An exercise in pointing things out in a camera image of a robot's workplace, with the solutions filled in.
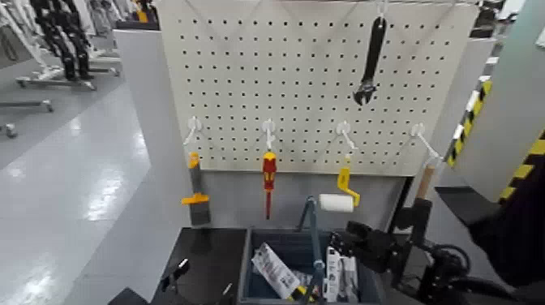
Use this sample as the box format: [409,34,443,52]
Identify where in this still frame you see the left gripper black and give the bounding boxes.
[108,257,234,305]

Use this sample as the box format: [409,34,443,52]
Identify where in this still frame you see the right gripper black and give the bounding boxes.
[329,220,403,273]

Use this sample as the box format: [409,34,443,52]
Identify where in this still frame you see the yellow pliers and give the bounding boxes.
[251,243,320,303]

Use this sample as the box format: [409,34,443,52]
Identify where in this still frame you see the grey packaged tool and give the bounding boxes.
[340,255,361,303]

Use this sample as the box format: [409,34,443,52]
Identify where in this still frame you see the white boxed package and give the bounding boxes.
[324,246,344,303]

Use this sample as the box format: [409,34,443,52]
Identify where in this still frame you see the red and yellow screwdriver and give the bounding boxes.
[261,152,278,221]

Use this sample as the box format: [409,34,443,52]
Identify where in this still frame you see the white perforated pegboard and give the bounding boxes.
[157,0,480,178]

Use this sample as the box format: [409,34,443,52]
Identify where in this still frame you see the black adjustable wrench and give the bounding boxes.
[352,15,388,106]

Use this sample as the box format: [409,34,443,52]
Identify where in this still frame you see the grey wheeled stand base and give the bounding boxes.
[15,63,122,92]

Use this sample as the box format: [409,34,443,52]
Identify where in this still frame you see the grey stand leg with caster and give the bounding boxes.
[0,100,54,140]

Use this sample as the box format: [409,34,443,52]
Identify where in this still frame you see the black background equipment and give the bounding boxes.
[470,0,518,39]

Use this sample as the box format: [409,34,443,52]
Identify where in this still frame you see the black humanoid robot on stand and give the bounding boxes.
[29,0,94,82]

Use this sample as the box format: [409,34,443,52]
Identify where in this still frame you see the white humanoid robot on stand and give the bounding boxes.
[0,0,54,78]

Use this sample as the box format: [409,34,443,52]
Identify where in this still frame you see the white paint roller yellow handle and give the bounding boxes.
[318,165,362,214]

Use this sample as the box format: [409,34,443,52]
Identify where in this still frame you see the blue-grey plastic crate with handle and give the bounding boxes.
[236,195,388,305]

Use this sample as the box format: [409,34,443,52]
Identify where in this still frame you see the black pegboard support post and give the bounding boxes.
[389,176,415,214]

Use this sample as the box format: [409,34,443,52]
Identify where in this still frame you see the black trowel with wooden handle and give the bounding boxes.
[414,163,437,201]

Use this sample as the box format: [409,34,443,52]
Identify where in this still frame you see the grey scraper with orange handle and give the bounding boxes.
[180,152,212,226]

